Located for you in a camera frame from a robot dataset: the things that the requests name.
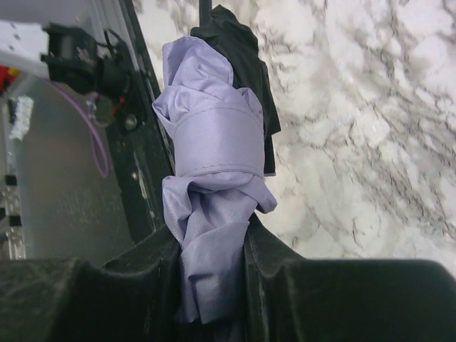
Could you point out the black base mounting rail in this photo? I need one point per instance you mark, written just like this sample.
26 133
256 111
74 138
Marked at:
140 149

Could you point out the lilac umbrella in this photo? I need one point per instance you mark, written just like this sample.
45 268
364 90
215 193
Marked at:
218 109

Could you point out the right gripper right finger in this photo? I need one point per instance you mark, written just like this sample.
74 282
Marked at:
292 298

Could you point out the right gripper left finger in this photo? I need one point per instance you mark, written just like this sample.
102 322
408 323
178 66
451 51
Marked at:
132 298

